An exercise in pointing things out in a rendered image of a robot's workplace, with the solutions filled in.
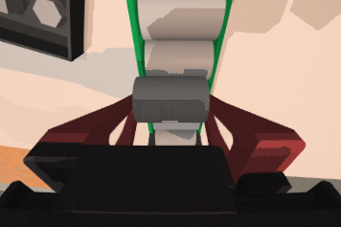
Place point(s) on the black rectangular tray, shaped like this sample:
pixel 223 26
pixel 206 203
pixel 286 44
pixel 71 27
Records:
pixel 24 29

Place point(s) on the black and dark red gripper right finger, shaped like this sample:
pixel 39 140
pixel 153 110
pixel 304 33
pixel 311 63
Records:
pixel 259 145

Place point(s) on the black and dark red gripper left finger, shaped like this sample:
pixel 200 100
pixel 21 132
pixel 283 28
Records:
pixel 95 128

